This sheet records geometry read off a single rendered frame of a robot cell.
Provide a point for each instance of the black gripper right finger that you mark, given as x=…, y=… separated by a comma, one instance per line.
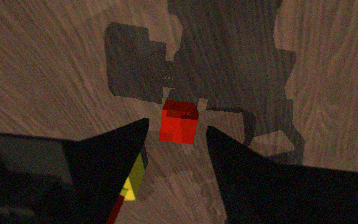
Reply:
x=257, y=190

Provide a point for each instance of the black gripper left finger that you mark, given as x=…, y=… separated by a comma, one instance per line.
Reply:
x=92, y=171

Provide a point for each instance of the red cube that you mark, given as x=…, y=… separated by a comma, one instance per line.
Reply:
x=115, y=210
x=178, y=122

